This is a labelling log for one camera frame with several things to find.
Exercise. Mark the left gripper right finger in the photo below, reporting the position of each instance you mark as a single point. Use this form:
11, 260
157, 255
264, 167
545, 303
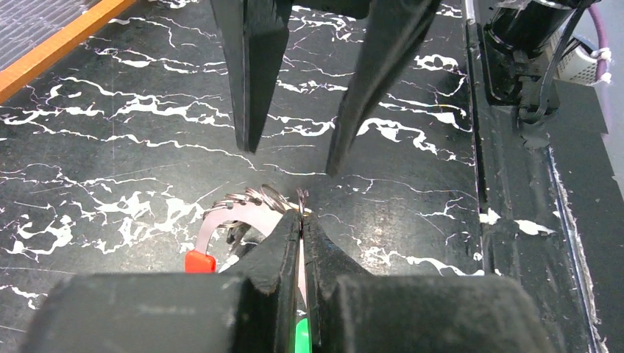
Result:
352, 310

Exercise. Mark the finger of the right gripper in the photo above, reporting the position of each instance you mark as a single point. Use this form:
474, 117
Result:
394, 33
254, 38

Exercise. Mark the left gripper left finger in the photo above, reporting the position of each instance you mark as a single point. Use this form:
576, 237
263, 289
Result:
250, 307

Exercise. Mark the green tag key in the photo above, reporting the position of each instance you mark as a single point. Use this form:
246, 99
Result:
302, 337

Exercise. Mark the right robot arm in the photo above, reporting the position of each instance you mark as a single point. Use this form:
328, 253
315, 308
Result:
517, 29

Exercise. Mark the orange wooden shelf rack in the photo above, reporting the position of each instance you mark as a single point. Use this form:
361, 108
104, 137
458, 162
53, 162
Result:
46, 54

